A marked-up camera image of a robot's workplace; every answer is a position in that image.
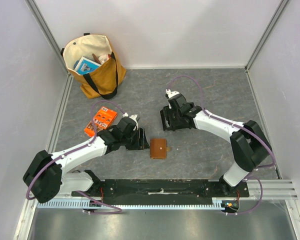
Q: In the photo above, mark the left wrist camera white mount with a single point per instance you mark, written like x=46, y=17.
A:
x=133, y=117

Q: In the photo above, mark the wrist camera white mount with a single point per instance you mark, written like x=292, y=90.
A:
x=133, y=117
x=170, y=93

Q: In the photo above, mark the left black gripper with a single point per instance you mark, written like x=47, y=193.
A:
x=141, y=143

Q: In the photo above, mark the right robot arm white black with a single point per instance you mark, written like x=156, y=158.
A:
x=248, y=142

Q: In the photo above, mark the brown leather card holder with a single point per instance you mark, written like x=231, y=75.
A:
x=159, y=148

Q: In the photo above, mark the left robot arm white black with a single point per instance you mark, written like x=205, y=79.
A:
x=49, y=173

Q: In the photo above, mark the black card box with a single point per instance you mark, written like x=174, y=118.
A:
x=176, y=118

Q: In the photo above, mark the orange booklet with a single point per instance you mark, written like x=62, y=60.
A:
x=102, y=120

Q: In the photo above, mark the brown item in bag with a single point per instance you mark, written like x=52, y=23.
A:
x=96, y=59

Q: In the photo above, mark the aluminium frame rail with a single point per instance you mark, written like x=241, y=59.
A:
x=265, y=187

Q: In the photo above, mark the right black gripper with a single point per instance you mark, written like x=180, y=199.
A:
x=167, y=120

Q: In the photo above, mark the mustard canvas tote bag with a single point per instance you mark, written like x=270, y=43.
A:
x=105, y=79

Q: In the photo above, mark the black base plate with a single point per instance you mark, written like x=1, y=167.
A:
x=159, y=200

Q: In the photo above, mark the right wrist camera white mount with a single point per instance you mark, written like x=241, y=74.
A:
x=170, y=93

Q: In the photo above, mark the blue book in bag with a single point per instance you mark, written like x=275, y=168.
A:
x=85, y=66

